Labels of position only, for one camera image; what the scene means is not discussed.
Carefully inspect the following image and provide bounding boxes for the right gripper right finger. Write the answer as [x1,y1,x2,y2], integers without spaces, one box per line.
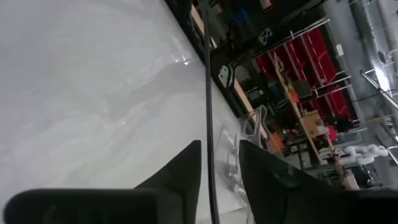
[238,139,398,224]

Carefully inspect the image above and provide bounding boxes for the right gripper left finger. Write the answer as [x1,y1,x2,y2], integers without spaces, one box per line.
[133,139,203,224]

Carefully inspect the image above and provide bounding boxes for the clear plastic bin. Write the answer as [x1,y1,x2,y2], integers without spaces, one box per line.
[216,105,270,215]

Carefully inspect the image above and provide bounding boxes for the cardboard box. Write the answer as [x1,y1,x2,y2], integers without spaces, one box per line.
[299,110,326,140]

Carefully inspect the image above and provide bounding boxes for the white robot figure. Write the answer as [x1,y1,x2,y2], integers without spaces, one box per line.
[340,143,390,166]

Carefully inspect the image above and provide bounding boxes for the long wooden workbench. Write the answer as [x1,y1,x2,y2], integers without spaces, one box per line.
[272,52,354,190]

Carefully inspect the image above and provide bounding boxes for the wooden table board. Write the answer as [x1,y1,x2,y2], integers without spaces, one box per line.
[190,4,272,141]

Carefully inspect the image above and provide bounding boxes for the grey laptop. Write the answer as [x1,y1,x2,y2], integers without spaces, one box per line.
[293,79,313,98]

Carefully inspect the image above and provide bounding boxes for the wire shelf red bins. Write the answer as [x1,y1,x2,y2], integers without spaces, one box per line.
[306,71,354,124]
[254,27,330,82]

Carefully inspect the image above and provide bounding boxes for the black metal table frame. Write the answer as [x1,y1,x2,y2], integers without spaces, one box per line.
[166,0,251,121]

